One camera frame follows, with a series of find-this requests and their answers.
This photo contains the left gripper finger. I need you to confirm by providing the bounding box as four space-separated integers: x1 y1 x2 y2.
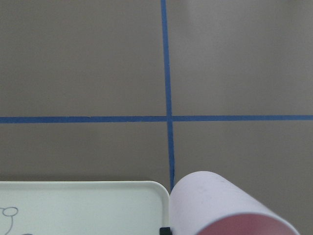
159 227 171 235

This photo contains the pink cup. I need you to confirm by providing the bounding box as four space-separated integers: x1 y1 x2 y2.
169 171 299 235

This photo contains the cream serving tray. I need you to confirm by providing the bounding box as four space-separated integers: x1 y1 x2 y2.
0 181 169 235

